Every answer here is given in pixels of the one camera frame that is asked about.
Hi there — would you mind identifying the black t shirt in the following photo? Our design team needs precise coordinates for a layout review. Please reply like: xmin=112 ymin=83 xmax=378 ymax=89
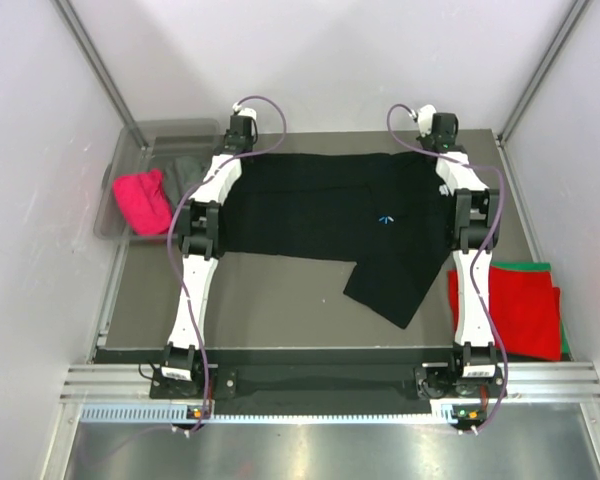
xmin=221 ymin=152 xmax=454 ymax=329

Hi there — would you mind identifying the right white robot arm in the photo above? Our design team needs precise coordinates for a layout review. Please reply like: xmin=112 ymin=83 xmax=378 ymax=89
xmin=414 ymin=105 xmax=503 ymax=396

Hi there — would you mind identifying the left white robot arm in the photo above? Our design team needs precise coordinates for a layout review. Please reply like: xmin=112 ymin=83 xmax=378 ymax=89
xmin=160 ymin=108 xmax=257 ymax=397

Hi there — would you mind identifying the grey plastic bin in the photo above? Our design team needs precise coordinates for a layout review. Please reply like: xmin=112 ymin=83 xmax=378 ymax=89
xmin=94 ymin=118 xmax=221 ymax=243

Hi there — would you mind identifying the grey t shirt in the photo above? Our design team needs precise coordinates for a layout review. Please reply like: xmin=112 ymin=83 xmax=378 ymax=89
xmin=162 ymin=155 xmax=211 ymax=210

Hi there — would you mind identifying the pink t shirt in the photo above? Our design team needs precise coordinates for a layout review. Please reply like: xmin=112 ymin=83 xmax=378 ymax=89
xmin=112 ymin=169 xmax=172 ymax=236

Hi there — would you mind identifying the green folded t shirt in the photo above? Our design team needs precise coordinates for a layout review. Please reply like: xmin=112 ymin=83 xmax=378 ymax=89
xmin=492 ymin=260 xmax=571 ymax=359

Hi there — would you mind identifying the red folded t shirt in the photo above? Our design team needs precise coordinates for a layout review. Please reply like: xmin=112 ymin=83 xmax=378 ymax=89
xmin=447 ymin=264 xmax=563 ymax=362

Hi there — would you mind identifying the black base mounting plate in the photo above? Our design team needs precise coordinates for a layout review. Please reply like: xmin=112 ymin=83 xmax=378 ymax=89
xmin=149 ymin=347 xmax=506 ymax=401

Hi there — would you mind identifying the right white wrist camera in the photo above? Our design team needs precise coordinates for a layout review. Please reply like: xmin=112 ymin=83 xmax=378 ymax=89
xmin=409 ymin=104 xmax=437 ymax=136

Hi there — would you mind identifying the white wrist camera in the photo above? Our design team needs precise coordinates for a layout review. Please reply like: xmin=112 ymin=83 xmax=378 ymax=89
xmin=232 ymin=102 xmax=257 ymax=121
xmin=409 ymin=104 xmax=437 ymax=136

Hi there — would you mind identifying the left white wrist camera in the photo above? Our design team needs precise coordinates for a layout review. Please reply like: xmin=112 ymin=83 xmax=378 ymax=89
xmin=232 ymin=102 xmax=257 ymax=121

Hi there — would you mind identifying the right aluminium frame post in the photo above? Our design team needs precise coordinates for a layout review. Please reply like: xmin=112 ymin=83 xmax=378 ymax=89
xmin=496 ymin=0 xmax=592 ymax=147

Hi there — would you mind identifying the aluminium frame post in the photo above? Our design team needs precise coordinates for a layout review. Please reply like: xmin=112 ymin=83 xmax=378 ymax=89
xmin=496 ymin=0 xmax=592 ymax=147
xmin=51 ymin=0 xmax=148 ymax=149

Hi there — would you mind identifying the left aluminium frame post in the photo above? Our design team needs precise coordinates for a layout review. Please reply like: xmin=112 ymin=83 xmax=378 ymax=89
xmin=51 ymin=0 xmax=148 ymax=149

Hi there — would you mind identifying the grey slotted cable duct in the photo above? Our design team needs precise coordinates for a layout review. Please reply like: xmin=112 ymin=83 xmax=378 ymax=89
xmin=80 ymin=404 xmax=481 ymax=425

